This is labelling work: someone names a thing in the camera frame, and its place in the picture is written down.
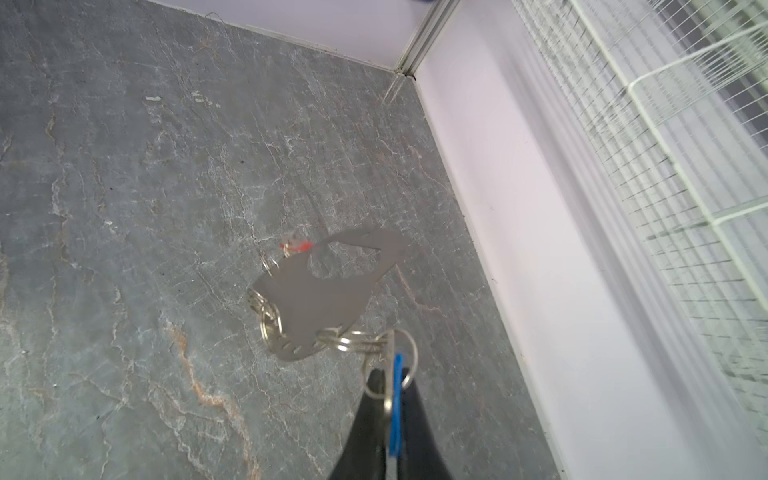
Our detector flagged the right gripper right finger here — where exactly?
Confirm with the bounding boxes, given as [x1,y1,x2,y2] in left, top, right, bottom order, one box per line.
[398,381,452,480]

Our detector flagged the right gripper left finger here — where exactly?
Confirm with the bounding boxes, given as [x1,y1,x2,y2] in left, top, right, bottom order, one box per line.
[329,393,386,480]

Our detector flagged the metal keyring with shoe plate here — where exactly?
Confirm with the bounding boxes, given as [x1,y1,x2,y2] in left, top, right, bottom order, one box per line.
[248,227,419,412]

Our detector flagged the aluminium frame profiles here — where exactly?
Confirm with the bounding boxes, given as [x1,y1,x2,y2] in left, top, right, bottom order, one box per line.
[382,0,460,106]

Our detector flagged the white wire basket long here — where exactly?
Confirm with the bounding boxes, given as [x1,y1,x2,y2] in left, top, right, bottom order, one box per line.
[515,1,767,440]

